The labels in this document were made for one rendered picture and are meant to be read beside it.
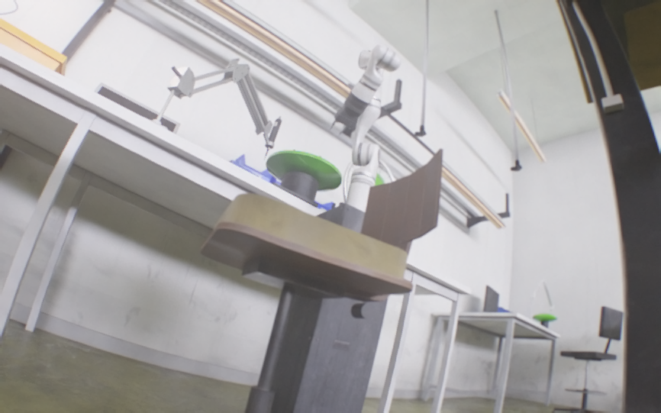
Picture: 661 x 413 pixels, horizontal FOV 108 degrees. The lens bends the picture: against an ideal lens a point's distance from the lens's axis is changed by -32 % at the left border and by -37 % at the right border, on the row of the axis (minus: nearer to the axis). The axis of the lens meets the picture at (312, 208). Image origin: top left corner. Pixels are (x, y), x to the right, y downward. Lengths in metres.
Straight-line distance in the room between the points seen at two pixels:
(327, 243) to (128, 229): 1.59
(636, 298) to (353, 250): 0.43
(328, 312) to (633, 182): 0.84
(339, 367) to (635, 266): 0.87
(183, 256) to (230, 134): 0.87
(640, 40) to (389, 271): 0.60
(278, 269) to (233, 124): 1.83
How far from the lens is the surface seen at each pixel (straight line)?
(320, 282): 0.67
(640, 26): 0.68
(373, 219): 0.99
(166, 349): 2.10
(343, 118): 1.20
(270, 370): 0.70
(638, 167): 0.38
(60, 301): 2.03
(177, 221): 1.96
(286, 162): 1.33
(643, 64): 0.74
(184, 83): 1.29
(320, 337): 1.00
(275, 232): 0.53
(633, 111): 0.42
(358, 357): 1.08
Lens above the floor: 0.43
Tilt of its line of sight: 21 degrees up
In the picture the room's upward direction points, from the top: 14 degrees clockwise
